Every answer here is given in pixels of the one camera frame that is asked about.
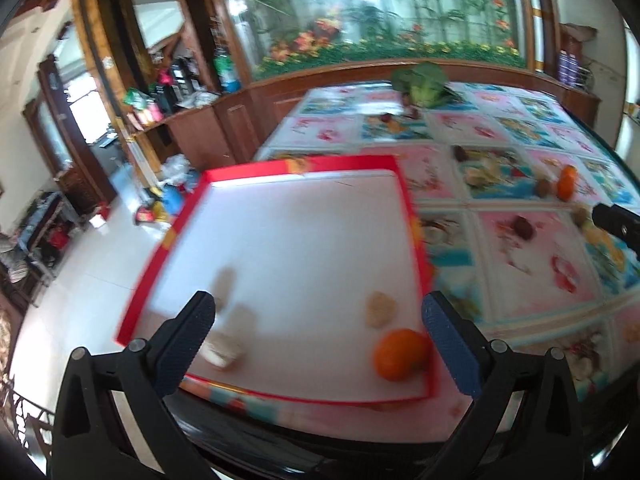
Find wooden door frame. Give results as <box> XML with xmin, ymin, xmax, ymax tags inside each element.
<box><xmin>37</xmin><ymin>55</ymin><xmax>118</xmax><ymax>203</ymax></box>

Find black metal cart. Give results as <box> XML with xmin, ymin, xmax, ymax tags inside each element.
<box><xmin>15</xmin><ymin>192</ymin><xmax>76</xmax><ymax>271</ymax></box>

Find floral glass wall panel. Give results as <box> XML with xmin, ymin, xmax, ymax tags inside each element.
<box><xmin>215</xmin><ymin>0</ymin><xmax>531</xmax><ymax>81</ymax></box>

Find black coffee machine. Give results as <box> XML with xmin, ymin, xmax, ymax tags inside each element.
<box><xmin>170</xmin><ymin>60</ymin><xmax>196</xmax><ymax>92</ymax></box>

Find fruit printed tablecloth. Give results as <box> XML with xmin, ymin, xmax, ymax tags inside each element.
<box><xmin>177</xmin><ymin>82</ymin><xmax>640</xmax><ymax>461</ymax></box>

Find pale bread piece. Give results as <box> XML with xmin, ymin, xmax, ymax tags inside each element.
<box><xmin>202</xmin><ymin>305</ymin><xmax>258</xmax><ymax>368</ymax></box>

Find orange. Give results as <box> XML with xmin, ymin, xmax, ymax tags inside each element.
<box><xmin>372</xmin><ymin>329</ymin><xmax>433</xmax><ymax>382</ymax></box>
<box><xmin>556</xmin><ymin>165</ymin><xmax>578</xmax><ymax>202</ymax></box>

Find green bok choy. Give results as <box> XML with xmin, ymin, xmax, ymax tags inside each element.
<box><xmin>390</xmin><ymin>62</ymin><xmax>463</xmax><ymax>108</ymax></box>

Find red box with white inside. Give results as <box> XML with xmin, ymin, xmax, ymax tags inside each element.
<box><xmin>116</xmin><ymin>155</ymin><xmax>441</xmax><ymax>406</ymax></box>

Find wooden sideboard cabinet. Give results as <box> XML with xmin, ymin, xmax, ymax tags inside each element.
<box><xmin>115</xmin><ymin>57</ymin><xmax>601</xmax><ymax>186</ymax></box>

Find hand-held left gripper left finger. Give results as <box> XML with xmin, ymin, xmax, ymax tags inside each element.
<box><xmin>47</xmin><ymin>290</ymin><xmax>221</xmax><ymax>480</ymax></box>

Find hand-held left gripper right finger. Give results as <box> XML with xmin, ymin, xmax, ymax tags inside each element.
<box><xmin>421</xmin><ymin>290</ymin><xmax>588</xmax><ymax>480</ymax></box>

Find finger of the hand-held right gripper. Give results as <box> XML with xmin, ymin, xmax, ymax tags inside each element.
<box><xmin>592</xmin><ymin>202</ymin><xmax>640</xmax><ymax>261</ymax></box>

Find plastic bags on floor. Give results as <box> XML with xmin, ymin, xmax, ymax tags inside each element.
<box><xmin>159</xmin><ymin>155</ymin><xmax>195</xmax><ymax>187</ymax></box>

